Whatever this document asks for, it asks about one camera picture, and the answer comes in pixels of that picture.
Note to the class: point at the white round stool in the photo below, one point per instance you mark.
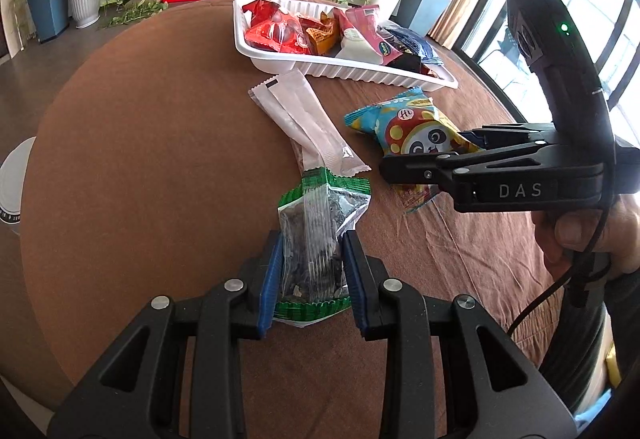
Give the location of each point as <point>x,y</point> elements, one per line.
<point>15,184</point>

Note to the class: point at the black snack packet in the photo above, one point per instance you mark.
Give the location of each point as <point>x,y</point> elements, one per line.
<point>407,64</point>

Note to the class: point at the pink snack packet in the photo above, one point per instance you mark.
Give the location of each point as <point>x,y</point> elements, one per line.
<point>365,19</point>

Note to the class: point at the dark blue snack packet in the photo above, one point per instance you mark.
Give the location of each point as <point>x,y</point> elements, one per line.
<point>412,41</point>

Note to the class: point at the person's right forearm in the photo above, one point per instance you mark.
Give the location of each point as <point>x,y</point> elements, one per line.
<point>580,354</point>

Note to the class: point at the long white sachet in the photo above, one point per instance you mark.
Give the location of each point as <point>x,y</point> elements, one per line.
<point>305,119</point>

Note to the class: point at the person's right hand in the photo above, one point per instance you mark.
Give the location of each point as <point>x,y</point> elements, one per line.
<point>570,229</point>

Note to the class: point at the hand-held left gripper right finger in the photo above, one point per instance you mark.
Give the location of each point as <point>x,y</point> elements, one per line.
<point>357,284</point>

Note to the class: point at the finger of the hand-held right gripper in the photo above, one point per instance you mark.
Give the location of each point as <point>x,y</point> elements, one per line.
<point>510,134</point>
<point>415,171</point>

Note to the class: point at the orange snack packet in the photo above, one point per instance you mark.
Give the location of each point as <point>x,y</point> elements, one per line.
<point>320,36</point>

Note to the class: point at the blue panda snack packet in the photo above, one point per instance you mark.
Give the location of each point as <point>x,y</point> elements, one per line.
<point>405,129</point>

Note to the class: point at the white plastic tray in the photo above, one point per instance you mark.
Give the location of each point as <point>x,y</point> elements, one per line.
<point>350,71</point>

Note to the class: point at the clear green-edged snack packet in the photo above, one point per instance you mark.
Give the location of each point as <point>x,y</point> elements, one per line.
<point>310,229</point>

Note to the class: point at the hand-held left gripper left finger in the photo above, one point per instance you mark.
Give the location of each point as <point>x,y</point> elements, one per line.
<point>270,279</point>

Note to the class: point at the red packet with round sweets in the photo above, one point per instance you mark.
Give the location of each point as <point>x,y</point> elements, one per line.
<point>280,34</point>

